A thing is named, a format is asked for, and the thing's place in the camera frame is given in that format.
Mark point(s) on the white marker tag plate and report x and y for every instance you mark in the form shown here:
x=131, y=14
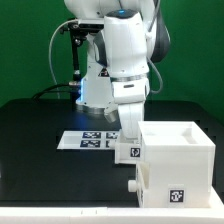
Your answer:
x=86, y=140

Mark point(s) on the white drawer box with knob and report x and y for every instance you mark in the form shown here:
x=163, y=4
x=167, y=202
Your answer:
x=140, y=185

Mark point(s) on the small white drawer box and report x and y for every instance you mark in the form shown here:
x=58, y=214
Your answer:
x=127, y=151

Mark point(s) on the white L-shaped table fence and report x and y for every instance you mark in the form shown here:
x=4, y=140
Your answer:
x=26, y=215

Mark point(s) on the black camera stand pole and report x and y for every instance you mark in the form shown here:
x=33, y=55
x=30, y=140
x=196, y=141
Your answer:
x=76, y=42

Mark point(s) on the black camera on stand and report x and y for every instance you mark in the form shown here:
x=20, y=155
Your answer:
x=91, y=25

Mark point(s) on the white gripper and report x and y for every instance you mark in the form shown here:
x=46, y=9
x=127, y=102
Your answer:
x=130, y=115

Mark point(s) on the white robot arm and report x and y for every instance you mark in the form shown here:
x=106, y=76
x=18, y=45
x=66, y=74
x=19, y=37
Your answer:
x=123, y=38

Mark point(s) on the large white drawer housing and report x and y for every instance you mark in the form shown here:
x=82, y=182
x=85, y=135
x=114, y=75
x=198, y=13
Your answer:
x=181, y=160

